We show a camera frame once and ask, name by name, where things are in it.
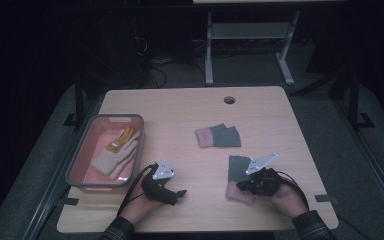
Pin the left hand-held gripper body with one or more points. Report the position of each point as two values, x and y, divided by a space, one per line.
158 185

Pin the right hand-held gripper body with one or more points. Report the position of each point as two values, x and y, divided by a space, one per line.
263 181

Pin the grey pink sock pair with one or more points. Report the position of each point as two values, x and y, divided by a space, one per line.
218 136

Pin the pink plastic basket grey rim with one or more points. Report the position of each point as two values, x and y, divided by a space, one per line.
80 166

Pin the person's left hand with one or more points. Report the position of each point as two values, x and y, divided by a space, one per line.
140 206

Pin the person's right hand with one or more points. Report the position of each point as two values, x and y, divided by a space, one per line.
288 200

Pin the black stand leg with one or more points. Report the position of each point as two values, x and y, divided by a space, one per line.
355 100
78 100

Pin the white metal stand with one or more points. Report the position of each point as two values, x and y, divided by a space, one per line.
246 31

